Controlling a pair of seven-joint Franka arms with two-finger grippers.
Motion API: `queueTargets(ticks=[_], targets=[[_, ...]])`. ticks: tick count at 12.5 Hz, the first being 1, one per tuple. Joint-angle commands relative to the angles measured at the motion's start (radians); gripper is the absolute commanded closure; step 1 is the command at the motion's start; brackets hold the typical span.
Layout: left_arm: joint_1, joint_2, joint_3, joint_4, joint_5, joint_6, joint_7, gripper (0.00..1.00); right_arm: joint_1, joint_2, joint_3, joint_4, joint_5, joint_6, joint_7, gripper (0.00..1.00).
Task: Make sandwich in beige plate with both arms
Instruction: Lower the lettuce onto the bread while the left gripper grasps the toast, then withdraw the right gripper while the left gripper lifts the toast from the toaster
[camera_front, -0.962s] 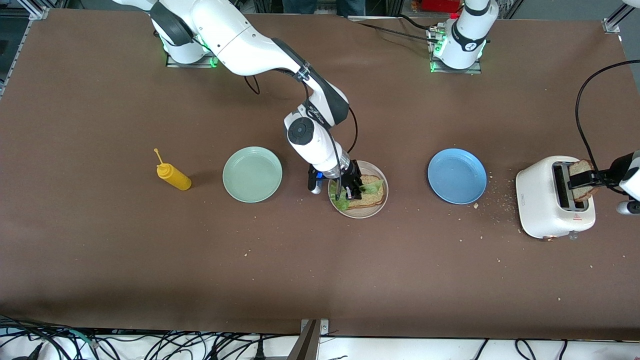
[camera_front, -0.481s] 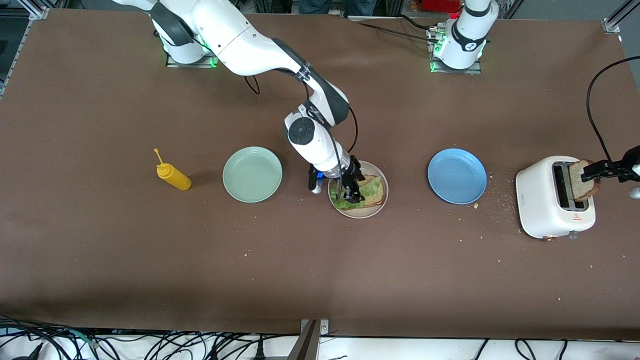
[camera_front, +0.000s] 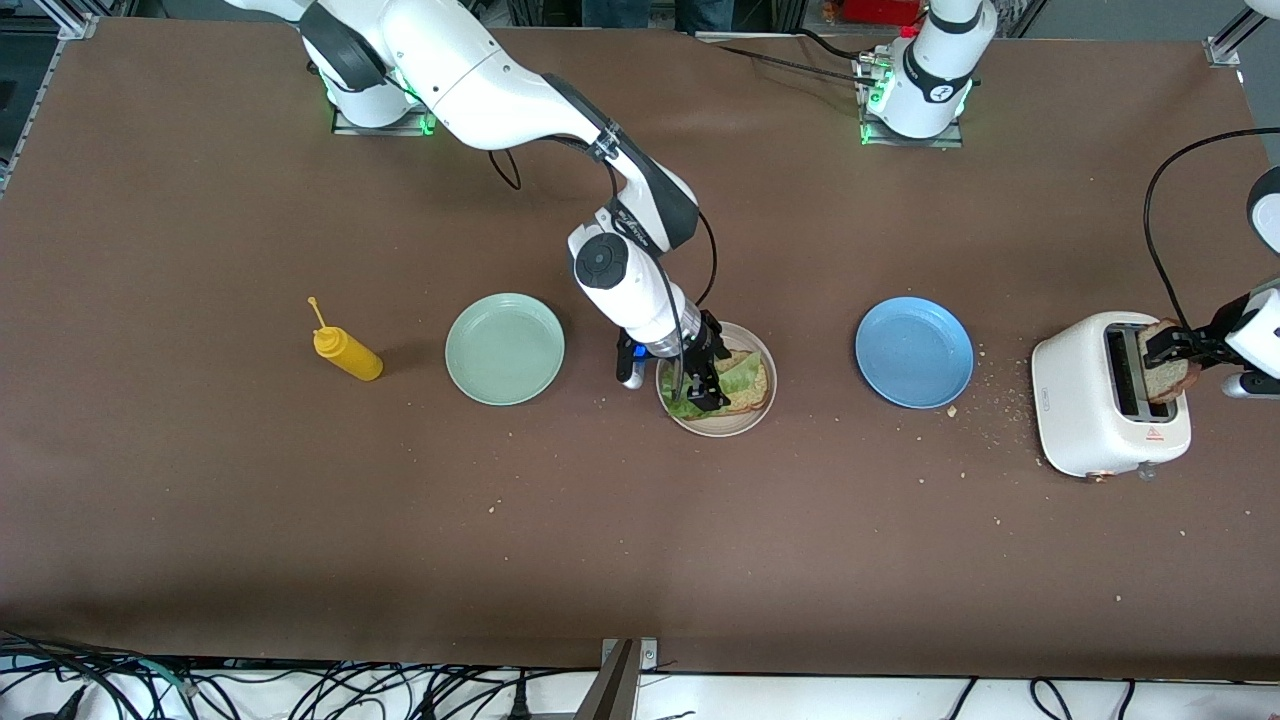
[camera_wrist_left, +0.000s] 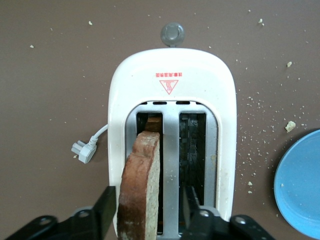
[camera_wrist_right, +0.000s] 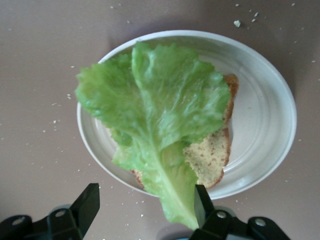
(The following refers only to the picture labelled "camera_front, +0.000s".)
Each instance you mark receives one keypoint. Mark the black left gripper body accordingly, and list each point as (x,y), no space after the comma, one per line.
(1213,338)

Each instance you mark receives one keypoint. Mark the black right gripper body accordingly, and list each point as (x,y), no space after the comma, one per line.
(699,349)

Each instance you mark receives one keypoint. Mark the green lettuce leaf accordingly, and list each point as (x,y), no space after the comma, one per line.
(738,380)

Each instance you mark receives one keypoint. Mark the dark-crust bread slice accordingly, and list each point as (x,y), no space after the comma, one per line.
(1165,385)

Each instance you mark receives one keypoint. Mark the light-crust bread slice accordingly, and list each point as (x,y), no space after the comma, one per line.
(760,395)

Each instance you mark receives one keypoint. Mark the yellow squeeze bottle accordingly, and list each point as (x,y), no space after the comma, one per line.
(350,355)

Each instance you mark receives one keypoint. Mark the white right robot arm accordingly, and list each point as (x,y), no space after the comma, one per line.
(480,70)

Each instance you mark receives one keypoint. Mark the beige plate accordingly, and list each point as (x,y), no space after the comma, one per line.
(720,428)

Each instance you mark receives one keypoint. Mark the pale green plate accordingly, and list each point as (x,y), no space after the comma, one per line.
(505,350)

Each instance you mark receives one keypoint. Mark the blue plate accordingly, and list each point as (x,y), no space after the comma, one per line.
(914,352)

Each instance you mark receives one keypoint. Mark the white toaster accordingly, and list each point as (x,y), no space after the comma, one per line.
(1075,400)

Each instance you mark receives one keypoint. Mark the aluminium corner profile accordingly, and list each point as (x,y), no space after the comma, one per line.
(1222,52)
(75,28)

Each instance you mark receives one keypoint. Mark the standing person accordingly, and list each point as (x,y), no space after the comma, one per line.
(655,14)

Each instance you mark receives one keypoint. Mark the red box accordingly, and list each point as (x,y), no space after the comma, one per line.
(880,10)

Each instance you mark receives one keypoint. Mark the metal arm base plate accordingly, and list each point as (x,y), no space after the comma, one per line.
(345,127)
(950,142)

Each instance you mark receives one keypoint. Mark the aluminium frame post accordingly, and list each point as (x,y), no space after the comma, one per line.
(615,690)

